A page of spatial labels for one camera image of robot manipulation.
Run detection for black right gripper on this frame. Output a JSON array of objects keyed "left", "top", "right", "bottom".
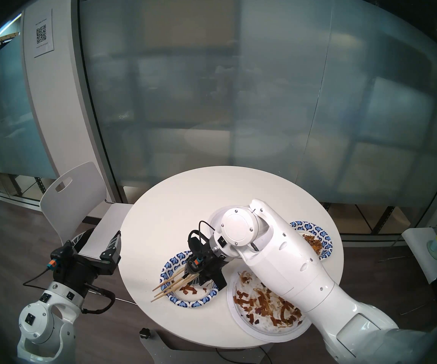
[{"left": 184, "top": 231, "right": 227, "bottom": 289}]

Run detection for black floor cable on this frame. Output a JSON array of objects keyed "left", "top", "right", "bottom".
[{"left": 215, "top": 347, "right": 273, "bottom": 364}]

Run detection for QR code paper sign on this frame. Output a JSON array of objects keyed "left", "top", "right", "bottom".
[{"left": 33, "top": 9, "right": 55, "bottom": 58}]

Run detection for small white foam plate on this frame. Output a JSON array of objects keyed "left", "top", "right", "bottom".
[{"left": 207, "top": 208, "right": 274, "bottom": 254}]

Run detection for white chair with handle hole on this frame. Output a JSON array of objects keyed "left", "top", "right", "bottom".
[{"left": 39, "top": 162, "right": 134, "bottom": 259}]

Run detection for minced brown food leftovers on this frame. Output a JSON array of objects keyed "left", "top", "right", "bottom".
[{"left": 303, "top": 234, "right": 323, "bottom": 254}]

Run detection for white chair holding bottle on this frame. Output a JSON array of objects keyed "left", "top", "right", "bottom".
[{"left": 401, "top": 226, "right": 437, "bottom": 307}]

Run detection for large blue patterned paper bowl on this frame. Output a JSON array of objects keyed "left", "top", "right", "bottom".
[{"left": 160, "top": 250, "right": 219, "bottom": 309}]

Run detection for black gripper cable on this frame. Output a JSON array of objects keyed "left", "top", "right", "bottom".
[
  {"left": 82, "top": 284, "right": 117, "bottom": 314},
  {"left": 187, "top": 221, "right": 217, "bottom": 254},
  {"left": 23, "top": 267, "right": 52, "bottom": 289}
]

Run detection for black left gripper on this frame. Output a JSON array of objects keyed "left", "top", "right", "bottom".
[{"left": 50, "top": 229, "right": 122, "bottom": 297}]

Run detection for large white foam plate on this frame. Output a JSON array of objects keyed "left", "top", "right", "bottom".
[{"left": 227, "top": 269, "right": 312, "bottom": 343}]

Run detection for black metal shelf brace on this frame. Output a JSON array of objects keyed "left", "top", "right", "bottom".
[{"left": 370, "top": 206, "right": 395, "bottom": 234}]

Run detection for wooden chopstick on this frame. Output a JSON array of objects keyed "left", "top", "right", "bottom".
[
  {"left": 152, "top": 268, "right": 187, "bottom": 292},
  {"left": 150, "top": 278, "right": 201, "bottom": 303},
  {"left": 154, "top": 276, "right": 198, "bottom": 297}
]

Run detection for small blue patterned paper bowl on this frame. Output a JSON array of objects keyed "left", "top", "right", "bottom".
[{"left": 290, "top": 221, "right": 333, "bottom": 260}]

